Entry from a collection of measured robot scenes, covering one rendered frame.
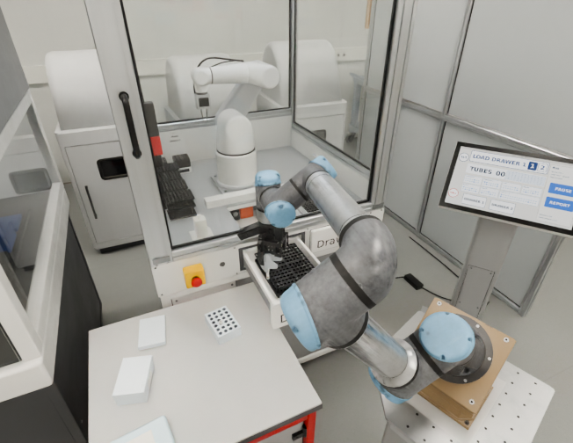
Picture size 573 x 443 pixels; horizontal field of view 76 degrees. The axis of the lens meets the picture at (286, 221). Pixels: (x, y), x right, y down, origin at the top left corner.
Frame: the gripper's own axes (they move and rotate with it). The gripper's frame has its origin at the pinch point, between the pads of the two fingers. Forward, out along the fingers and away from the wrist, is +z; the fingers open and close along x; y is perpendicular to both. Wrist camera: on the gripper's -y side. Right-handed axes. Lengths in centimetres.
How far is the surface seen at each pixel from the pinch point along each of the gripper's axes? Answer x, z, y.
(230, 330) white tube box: -15.1, 18.1, -7.4
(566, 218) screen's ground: 65, -2, 103
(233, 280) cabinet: 10.8, 21.1, -19.5
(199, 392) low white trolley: -36.4, 21.4, -7.2
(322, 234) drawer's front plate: 36.8, 8.3, 10.6
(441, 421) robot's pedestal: -22, 22, 61
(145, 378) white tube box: -40.4, 16.2, -22.3
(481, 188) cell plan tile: 74, -5, 72
